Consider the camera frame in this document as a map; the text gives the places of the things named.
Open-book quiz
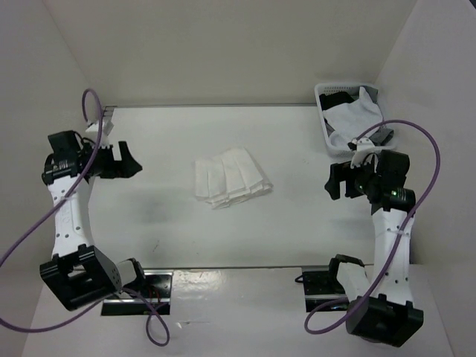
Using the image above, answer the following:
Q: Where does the aluminium table edge rail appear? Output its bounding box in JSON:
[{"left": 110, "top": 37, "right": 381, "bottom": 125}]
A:
[{"left": 103, "top": 106, "right": 116, "bottom": 120}]

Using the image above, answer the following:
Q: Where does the white plastic basket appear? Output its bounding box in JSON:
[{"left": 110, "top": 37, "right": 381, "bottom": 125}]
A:
[{"left": 314, "top": 82, "right": 385, "bottom": 157}]

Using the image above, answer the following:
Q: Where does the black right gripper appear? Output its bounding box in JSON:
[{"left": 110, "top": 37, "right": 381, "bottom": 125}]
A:
[{"left": 324, "top": 154, "right": 380, "bottom": 199}]

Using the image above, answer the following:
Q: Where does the grey garment in basket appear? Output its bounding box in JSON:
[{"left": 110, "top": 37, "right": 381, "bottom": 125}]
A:
[{"left": 359, "top": 84, "right": 394, "bottom": 147}]

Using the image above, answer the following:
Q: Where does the black garment in basket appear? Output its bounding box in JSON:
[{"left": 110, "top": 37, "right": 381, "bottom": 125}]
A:
[{"left": 319, "top": 91, "right": 355, "bottom": 111}]

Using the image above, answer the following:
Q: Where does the white pleated skirt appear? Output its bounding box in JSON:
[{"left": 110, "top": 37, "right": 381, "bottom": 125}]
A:
[{"left": 194, "top": 147, "right": 273, "bottom": 209}]

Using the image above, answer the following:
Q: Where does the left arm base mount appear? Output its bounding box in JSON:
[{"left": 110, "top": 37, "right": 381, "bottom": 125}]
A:
[{"left": 100, "top": 269, "right": 173, "bottom": 317}]

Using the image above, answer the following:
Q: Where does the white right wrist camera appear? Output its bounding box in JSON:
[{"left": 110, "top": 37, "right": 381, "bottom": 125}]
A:
[{"left": 347, "top": 137, "right": 378, "bottom": 169}]

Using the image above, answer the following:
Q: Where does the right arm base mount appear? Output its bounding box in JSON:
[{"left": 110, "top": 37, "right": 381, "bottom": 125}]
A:
[{"left": 295, "top": 267, "right": 346, "bottom": 312}]

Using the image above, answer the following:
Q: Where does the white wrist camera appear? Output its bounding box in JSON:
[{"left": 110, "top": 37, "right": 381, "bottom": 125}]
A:
[
  {"left": 347, "top": 137, "right": 378, "bottom": 169},
  {"left": 84, "top": 118, "right": 114, "bottom": 146}
]

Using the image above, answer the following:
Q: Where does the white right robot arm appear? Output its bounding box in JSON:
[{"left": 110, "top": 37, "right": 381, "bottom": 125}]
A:
[{"left": 304, "top": 138, "right": 424, "bottom": 347}]

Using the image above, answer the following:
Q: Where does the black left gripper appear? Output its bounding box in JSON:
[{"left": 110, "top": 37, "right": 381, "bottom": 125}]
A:
[{"left": 81, "top": 141, "right": 143, "bottom": 179}]

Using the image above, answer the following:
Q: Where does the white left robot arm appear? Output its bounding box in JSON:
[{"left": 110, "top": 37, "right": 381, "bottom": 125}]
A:
[{"left": 39, "top": 130, "right": 148, "bottom": 311}]

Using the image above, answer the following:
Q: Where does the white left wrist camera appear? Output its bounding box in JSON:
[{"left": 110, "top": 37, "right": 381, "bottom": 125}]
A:
[{"left": 84, "top": 118, "right": 114, "bottom": 146}]

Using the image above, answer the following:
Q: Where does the white garment in basket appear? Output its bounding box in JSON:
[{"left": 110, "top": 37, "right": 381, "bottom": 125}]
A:
[{"left": 322, "top": 86, "right": 371, "bottom": 142}]

